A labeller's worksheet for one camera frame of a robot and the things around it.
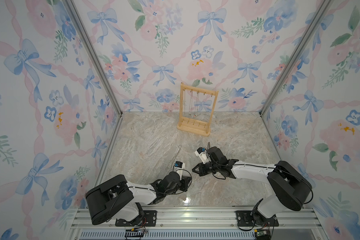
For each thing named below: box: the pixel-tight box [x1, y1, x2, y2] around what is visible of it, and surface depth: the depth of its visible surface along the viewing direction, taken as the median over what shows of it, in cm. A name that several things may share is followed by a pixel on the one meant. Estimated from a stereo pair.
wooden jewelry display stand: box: [177, 82, 219, 137], surface depth 105 cm
